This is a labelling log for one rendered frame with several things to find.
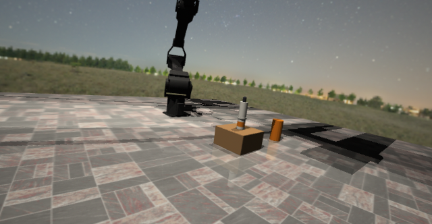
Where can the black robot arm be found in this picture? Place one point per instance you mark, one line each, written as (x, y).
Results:
(178, 81)

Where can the brown rectangular block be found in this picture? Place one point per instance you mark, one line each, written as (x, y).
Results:
(238, 141)

